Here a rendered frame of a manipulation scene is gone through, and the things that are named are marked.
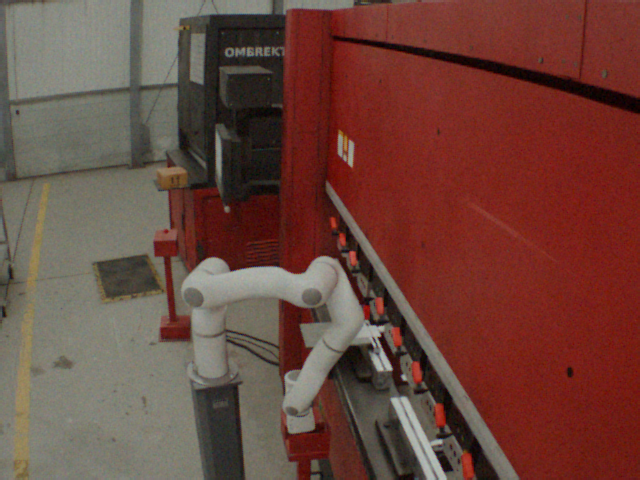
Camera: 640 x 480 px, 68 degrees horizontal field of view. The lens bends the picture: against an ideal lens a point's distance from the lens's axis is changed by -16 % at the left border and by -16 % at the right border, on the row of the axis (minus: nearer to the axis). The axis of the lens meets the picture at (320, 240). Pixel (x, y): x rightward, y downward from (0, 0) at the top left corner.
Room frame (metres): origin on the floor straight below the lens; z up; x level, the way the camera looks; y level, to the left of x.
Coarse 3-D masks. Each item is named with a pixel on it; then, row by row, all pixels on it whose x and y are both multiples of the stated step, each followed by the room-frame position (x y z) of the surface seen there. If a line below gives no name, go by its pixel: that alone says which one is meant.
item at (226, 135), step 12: (228, 132) 3.12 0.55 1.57; (228, 144) 2.83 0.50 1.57; (240, 144) 2.87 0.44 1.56; (228, 156) 2.83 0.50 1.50; (240, 156) 2.87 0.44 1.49; (228, 168) 2.83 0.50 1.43; (240, 168) 2.88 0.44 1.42; (216, 180) 3.15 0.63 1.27; (228, 180) 2.83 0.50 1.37; (240, 180) 2.88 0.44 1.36; (228, 192) 2.83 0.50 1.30; (240, 192) 2.88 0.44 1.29
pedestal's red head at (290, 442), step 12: (312, 408) 1.72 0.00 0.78; (324, 408) 1.65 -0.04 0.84; (312, 432) 1.61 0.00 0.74; (324, 432) 1.54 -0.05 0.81; (288, 444) 1.57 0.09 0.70; (300, 444) 1.52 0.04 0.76; (312, 444) 1.53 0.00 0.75; (324, 444) 1.54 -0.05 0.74; (288, 456) 1.51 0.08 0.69; (300, 456) 1.52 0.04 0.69; (312, 456) 1.53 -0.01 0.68; (324, 456) 1.54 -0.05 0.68
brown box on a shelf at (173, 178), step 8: (168, 168) 4.04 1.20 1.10; (176, 168) 4.03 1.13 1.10; (160, 176) 3.90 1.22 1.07; (168, 176) 3.86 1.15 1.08; (176, 176) 3.89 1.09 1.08; (184, 176) 3.93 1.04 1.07; (160, 184) 3.91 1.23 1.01; (168, 184) 3.86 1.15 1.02; (176, 184) 3.89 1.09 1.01; (184, 184) 3.93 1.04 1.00
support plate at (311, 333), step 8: (304, 328) 1.98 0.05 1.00; (312, 328) 1.98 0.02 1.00; (320, 328) 1.99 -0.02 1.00; (304, 336) 1.92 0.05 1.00; (312, 336) 1.92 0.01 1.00; (320, 336) 1.92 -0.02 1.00; (312, 344) 1.86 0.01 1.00; (352, 344) 1.87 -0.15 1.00; (360, 344) 1.88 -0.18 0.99; (368, 344) 1.89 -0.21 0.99
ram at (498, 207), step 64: (384, 64) 1.91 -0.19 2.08; (448, 64) 1.37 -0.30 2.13; (384, 128) 1.87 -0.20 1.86; (448, 128) 1.34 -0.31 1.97; (512, 128) 1.03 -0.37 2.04; (576, 128) 0.82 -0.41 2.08; (384, 192) 1.82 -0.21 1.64; (448, 192) 1.31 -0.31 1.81; (512, 192) 1.00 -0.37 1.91; (576, 192) 0.79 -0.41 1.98; (384, 256) 1.76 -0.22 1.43; (448, 256) 1.26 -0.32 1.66; (512, 256) 0.96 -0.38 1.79; (576, 256) 0.76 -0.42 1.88; (448, 320) 1.20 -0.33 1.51; (512, 320) 0.91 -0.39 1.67; (576, 320) 0.72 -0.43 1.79; (448, 384) 1.13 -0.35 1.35; (512, 384) 0.85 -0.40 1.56; (576, 384) 0.67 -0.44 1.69; (512, 448) 0.78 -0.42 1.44; (576, 448) 0.61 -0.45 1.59
